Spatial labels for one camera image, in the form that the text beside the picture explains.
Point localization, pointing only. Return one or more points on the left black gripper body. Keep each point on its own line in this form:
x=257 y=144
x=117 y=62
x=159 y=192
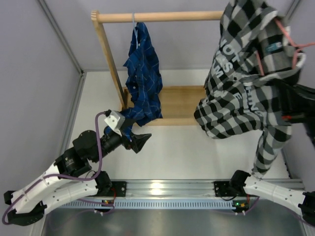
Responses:
x=130 y=143

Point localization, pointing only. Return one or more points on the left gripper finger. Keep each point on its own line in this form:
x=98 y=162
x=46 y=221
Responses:
x=126 y=127
x=138 y=141

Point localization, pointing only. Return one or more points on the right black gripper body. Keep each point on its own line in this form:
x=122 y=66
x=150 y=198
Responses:
x=287 y=103

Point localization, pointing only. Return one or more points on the blue plaid shirt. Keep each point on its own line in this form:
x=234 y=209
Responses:
x=144 y=82

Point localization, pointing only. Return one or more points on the black white checkered shirt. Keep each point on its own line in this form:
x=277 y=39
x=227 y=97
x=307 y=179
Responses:
x=239 y=98

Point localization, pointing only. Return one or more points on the pink wire hanger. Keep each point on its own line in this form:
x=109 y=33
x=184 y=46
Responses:
x=280 y=56

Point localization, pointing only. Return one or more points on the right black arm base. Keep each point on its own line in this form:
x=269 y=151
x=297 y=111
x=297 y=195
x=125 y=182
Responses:
x=225 y=190

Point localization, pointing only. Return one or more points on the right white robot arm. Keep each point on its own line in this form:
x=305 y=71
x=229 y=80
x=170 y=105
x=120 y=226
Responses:
x=302 y=203

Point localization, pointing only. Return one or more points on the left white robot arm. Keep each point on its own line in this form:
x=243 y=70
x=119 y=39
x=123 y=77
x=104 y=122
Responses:
x=66 y=179

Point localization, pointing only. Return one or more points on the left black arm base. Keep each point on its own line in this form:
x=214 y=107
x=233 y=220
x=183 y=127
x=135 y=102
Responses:
x=118 y=188

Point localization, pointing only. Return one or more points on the wooden clothes rack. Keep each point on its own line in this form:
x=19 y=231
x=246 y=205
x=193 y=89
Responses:
x=177 y=102

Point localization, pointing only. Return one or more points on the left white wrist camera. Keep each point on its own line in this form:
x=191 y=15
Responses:
x=114 y=121

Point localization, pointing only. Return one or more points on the aluminium mounting rail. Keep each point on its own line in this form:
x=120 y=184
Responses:
x=149 y=188

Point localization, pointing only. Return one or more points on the perforated cable duct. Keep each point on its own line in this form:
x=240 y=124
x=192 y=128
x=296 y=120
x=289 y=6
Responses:
x=155 y=204

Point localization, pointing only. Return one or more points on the light blue wire hanger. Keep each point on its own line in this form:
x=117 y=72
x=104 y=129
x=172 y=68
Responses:
x=135 y=30

